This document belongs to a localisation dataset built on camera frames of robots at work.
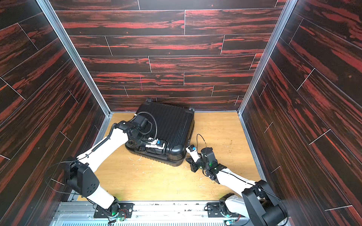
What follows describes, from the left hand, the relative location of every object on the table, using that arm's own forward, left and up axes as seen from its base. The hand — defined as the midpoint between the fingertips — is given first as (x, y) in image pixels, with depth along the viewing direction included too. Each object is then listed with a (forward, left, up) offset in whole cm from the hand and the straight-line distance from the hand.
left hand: (155, 146), depth 82 cm
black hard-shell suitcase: (+12, -10, +6) cm, 17 cm away
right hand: (-2, -20, -10) cm, 23 cm away
